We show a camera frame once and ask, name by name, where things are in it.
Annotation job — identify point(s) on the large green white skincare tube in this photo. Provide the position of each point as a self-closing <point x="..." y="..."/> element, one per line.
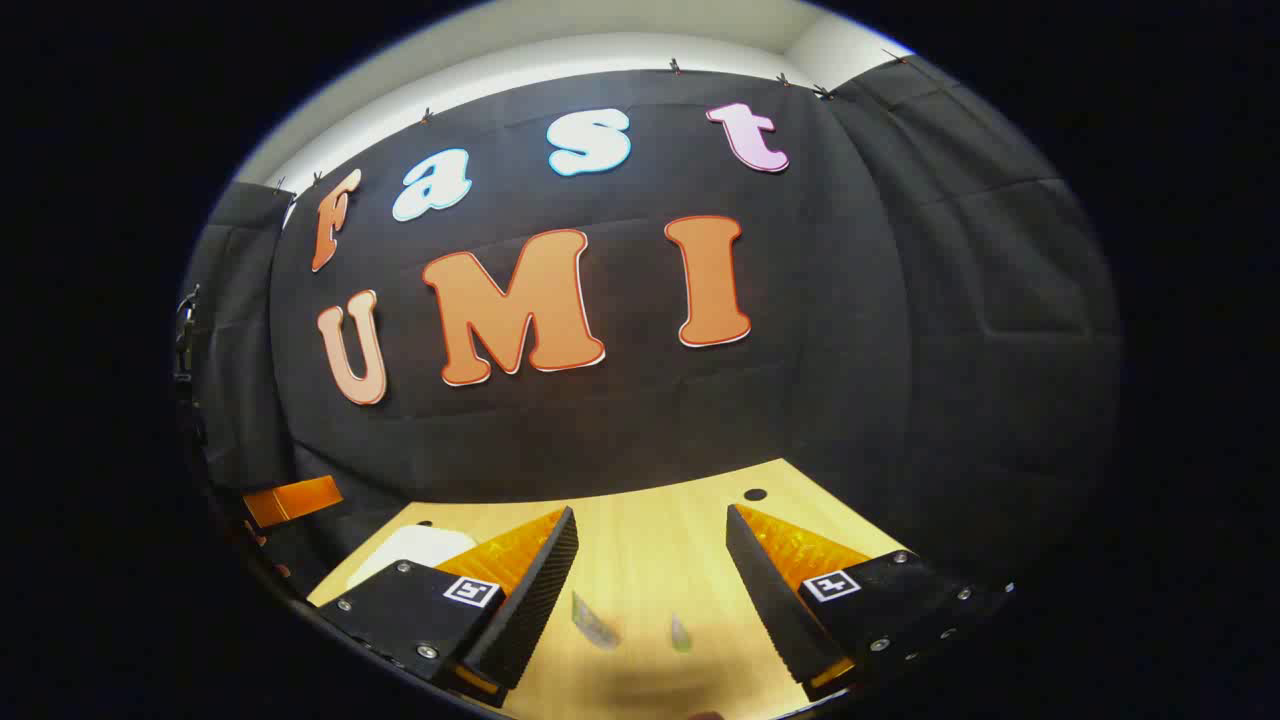
<point x="595" y="622"/>

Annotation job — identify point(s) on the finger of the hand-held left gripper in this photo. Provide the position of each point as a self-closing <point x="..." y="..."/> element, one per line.
<point x="290" y="501"/>

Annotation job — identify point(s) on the pale yellow suitcase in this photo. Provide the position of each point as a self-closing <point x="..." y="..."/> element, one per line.
<point x="415" y="550"/>

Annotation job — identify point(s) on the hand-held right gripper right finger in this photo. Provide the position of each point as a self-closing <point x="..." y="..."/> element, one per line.
<point x="770" y="600"/>

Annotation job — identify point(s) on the small grey skincare tube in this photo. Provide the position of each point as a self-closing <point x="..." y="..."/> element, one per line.
<point x="680" y="634"/>

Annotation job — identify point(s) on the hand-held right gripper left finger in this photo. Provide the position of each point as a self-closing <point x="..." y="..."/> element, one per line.
<point x="540" y="600"/>

